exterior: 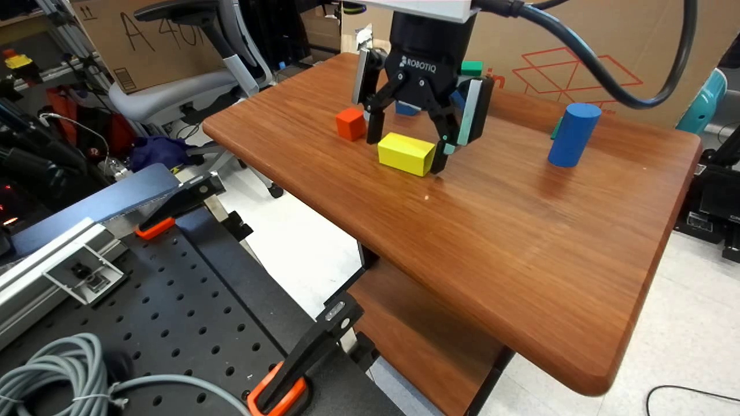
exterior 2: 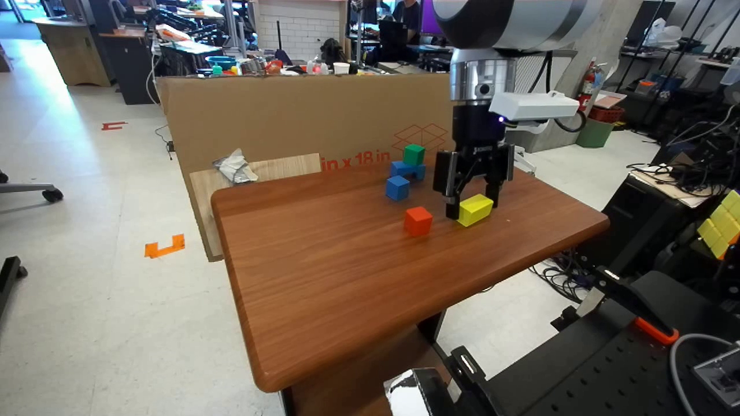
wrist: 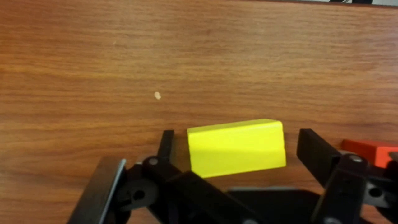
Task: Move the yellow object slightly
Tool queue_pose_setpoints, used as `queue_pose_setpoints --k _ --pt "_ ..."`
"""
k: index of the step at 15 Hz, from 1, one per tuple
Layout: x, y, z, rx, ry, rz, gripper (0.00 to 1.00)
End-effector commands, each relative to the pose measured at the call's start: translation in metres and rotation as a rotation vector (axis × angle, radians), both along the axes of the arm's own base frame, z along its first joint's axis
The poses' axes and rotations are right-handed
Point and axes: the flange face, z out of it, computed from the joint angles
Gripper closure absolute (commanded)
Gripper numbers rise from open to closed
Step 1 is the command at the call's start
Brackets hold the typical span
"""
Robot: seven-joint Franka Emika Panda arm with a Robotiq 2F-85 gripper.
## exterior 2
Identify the yellow foam pieces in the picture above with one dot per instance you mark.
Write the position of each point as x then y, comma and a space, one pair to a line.
719, 223

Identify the wooden cabinet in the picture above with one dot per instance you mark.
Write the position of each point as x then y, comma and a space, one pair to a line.
73, 54

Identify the green cube block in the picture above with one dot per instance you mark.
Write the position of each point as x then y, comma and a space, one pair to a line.
414, 154

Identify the red floor tape marker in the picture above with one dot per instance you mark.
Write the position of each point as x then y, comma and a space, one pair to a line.
115, 125

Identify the orange cube block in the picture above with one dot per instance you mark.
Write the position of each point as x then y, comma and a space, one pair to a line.
418, 223

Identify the yellow rectangular block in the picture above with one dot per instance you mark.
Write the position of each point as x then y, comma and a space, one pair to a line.
475, 211

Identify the purple computer monitor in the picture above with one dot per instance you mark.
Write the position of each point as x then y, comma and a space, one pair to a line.
428, 20

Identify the green bin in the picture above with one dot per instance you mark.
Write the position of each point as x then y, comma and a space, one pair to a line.
592, 132

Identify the orange floor tape marker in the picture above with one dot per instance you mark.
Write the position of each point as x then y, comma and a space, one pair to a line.
164, 249

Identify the white office chair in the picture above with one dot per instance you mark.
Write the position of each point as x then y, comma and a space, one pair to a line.
529, 73

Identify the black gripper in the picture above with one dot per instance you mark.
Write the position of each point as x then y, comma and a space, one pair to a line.
477, 131

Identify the light wooden board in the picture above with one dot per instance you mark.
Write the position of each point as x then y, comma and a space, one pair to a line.
204, 215

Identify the grey office chair black base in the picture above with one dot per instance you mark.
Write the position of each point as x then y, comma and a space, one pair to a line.
36, 189

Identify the large cardboard box red print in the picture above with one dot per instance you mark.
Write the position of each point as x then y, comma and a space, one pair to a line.
309, 116

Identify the blue cube block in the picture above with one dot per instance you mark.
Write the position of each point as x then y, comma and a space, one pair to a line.
397, 189

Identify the black perforated breadboard table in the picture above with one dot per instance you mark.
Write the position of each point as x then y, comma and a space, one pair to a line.
602, 378

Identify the crumpled grey paper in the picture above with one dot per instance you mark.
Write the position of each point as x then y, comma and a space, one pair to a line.
234, 168

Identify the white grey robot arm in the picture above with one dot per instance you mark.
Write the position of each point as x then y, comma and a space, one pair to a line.
509, 23

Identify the blue arch block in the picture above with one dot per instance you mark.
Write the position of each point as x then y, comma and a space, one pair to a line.
399, 170

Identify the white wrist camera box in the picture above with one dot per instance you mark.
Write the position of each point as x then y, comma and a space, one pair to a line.
534, 104

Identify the wooden table pedestal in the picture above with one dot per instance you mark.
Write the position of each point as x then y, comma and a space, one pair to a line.
348, 385

